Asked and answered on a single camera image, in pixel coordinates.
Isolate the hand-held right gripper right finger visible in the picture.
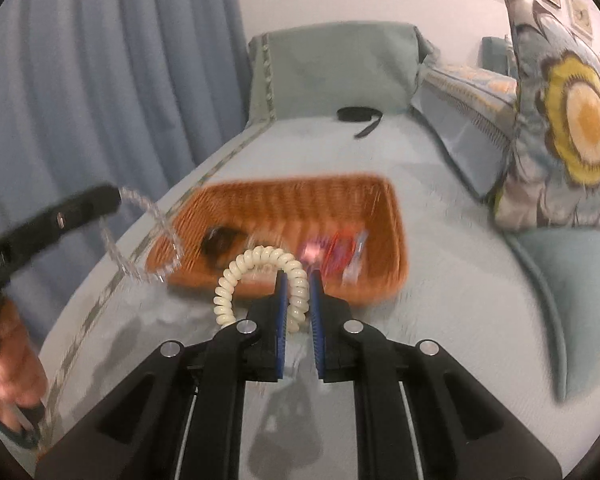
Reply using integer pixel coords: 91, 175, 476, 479
307, 270, 564, 480

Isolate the blue curtain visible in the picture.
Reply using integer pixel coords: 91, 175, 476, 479
0, 0, 254, 341

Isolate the red cord lanyard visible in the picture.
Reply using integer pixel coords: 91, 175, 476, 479
325, 232, 356, 276

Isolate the clear bead bracelet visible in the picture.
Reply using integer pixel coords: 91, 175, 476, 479
100, 186, 183, 284

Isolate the cream spiral bracelet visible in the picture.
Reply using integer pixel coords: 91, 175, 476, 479
213, 246, 309, 334

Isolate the striped blue cushion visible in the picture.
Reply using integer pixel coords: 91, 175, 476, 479
411, 62, 519, 199

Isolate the black wristwatch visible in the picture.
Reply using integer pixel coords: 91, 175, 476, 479
200, 227, 249, 266

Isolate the black strap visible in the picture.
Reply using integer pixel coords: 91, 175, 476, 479
336, 106, 384, 139

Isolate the small teal pillow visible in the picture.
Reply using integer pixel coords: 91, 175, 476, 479
481, 36, 519, 79

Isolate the pale butterfly picture frame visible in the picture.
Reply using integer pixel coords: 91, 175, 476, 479
566, 0, 595, 39

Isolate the teal-rimmed slipper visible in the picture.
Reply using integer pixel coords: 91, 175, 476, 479
0, 395, 42, 449

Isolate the plain teal pillow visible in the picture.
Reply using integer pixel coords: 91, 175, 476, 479
505, 227, 600, 404

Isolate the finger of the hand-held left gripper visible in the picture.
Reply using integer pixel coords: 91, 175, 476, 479
5, 184, 124, 258

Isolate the brown wicker basket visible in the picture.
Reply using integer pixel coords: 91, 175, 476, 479
147, 174, 411, 309

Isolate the large floral pillow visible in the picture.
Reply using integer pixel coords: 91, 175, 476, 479
492, 0, 600, 234

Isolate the light blue plastic trinket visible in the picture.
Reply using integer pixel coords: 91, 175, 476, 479
342, 230, 370, 284

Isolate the person's left hand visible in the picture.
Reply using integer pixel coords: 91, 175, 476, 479
0, 294, 49, 412

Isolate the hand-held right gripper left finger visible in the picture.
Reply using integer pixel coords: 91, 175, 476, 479
35, 270, 288, 480

